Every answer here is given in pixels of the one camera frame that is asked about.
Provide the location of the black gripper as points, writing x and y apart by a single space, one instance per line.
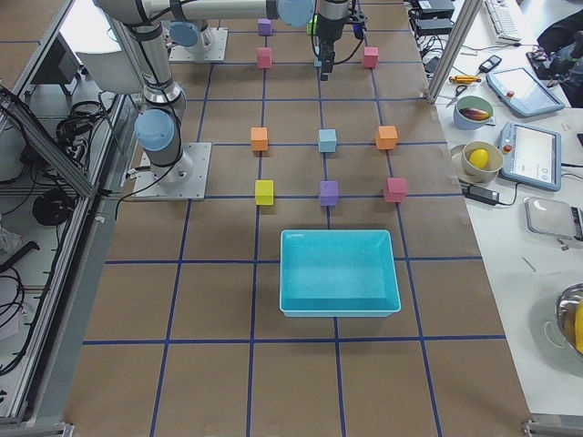
330 30

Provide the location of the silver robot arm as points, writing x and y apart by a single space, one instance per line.
331 17
174 164

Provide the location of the left far crimson block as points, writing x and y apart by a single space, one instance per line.
370 57

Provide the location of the green foam block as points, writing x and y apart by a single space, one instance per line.
311 26

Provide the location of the left near crimson block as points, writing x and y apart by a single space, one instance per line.
264 57

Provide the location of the left purple foam block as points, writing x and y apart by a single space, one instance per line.
264 27

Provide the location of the purple foam block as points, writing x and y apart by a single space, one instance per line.
264 27
329 193

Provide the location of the right far orange block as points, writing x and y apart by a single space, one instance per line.
386 137

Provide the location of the orange block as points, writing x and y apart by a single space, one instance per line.
386 137
259 139

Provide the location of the right near orange block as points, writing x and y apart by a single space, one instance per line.
259 139

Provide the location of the right purple foam block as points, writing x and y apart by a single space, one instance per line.
329 193

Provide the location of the yellow foam block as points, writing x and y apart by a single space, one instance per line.
264 192

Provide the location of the scissors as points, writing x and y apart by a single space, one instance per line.
459 90

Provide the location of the right crimson foam block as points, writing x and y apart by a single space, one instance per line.
395 190

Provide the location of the green bowl with fruit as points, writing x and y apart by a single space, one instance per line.
472 112

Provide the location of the beige plate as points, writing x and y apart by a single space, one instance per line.
456 153

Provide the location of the yellow lemon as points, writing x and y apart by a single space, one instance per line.
479 158

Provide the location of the beige bowl with lemon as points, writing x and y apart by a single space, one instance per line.
487 174

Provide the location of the white keyboard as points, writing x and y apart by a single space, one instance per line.
501 22

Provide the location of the upper teach pendant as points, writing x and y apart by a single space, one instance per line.
523 93

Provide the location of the teach pendant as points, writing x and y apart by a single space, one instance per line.
523 93
531 155

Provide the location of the cyan plastic tray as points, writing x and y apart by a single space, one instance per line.
347 273

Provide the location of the black power adapter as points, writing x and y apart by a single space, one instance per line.
482 195

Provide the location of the lower teach pendant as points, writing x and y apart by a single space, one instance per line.
531 155

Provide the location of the grey kitchen scale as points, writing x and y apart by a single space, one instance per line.
554 218

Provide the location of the steel bowl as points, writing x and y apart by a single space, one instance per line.
565 330

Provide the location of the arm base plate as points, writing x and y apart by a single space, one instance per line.
191 46
187 179

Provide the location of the orange handled tool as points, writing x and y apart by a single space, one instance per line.
464 79

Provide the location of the aluminium frame post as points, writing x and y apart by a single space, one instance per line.
463 23

